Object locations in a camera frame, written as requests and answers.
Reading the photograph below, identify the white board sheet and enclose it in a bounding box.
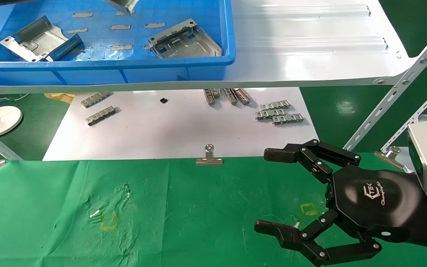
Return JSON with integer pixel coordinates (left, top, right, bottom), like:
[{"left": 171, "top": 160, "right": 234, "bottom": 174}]
[{"left": 43, "top": 87, "right": 320, "bottom": 161}]

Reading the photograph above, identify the green table cloth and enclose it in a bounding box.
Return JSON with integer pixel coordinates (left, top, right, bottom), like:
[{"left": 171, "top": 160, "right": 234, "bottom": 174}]
[{"left": 0, "top": 152, "right": 427, "bottom": 267}]

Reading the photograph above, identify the blue plastic bin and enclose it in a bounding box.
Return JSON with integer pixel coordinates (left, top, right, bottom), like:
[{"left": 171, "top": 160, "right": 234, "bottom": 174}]
[{"left": 0, "top": 0, "right": 236, "bottom": 86}]

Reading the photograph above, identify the yellow crumpled bag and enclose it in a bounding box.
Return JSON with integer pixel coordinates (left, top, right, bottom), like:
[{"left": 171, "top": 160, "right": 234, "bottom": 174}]
[{"left": 44, "top": 93, "right": 76, "bottom": 104}]

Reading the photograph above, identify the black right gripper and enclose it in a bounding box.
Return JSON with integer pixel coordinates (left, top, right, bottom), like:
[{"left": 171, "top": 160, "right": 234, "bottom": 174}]
[{"left": 254, "top": 139, "right": 427, "bottom": 267}]

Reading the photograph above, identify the bent sheet metal bracket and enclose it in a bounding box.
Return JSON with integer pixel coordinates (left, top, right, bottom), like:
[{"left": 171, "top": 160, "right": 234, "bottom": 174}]
[
  {"left": 0, "top": 16, "right": 83, "bottom": 63},
  {"left": 148, "top": 19, "right": 222, "bottom": 59},
  {"left": 102, "top": 0, "right": 140, "bottom": 17}
]

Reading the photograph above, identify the white ribbed metal shelf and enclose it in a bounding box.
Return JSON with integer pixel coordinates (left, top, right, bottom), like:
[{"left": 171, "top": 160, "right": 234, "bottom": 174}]
[{"left": 0, "top": 0, "right": 418, "bottom": 94}]

